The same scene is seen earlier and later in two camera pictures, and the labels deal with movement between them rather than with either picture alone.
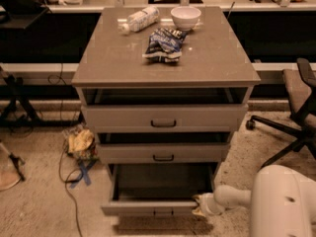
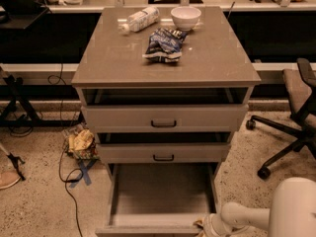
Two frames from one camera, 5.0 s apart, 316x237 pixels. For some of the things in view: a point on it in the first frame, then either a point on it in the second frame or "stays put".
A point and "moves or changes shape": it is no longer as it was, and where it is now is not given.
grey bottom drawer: x=158 y=189 moves or changes shape
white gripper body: x=208 y=203 -> x=210 y=223
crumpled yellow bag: x=81 y=142 stays put
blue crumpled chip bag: x=165 y=45 stays put
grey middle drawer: x=167 y=152 stays put
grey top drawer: x=163 y=118 stays put
